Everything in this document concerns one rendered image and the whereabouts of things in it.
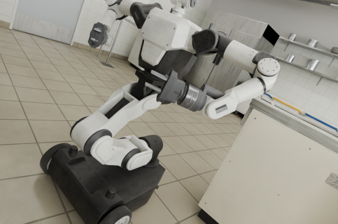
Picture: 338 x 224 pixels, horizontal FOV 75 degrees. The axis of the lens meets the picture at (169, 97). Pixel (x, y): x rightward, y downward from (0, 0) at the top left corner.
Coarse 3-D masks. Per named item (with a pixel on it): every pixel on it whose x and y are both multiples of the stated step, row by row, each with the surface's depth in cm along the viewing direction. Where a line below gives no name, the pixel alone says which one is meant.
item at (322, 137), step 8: (256, 104) 129; (264, 104) 127; (264, 112) 127; (272, 112) 125; (280, 112) 122; (280, 120) 122; (288, 120) 120; (296, 120) 118; (296, 128) 118; (304, 128) 116; (312, 128) 114; (312, 136) 114; (320, 136) 113; (328, 136) 111; (328, 144) 111; (336, 144) 109
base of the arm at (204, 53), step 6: (204, 30) 94; (210, 30) 92; (192, 36) 98; (198, 36) 96; (204, 36) 94; (210, 36) 93; (216, 36) 92; (198, 42) 96; (204, 42) 95; (210, 42) 93; (216, 42) 92; (198, 48) 97; (204, 48) 95; (210, 48) 94; (198, 54) 98; (204, 54) 102; (210, 54) 107
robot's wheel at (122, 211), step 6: (114, 210) 102; (120, 210) 103; (126, 210) 105; (108, 216) 99; (114, 216) 99; (120, 216) 100; (126, 216) 105; (102, 222) 98; (108, 222) 97; (114, 222) 98; (120, 222) 108; (126, 222) 110
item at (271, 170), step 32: (256, 128) 128; (288, 128) 119; (224, 160) 138; (256, 160) 128; (288, 160) 119; (320, 160) 112; (224, 192) 138; (256, 192) 128; (288, 192) 119; (320, 192) 112
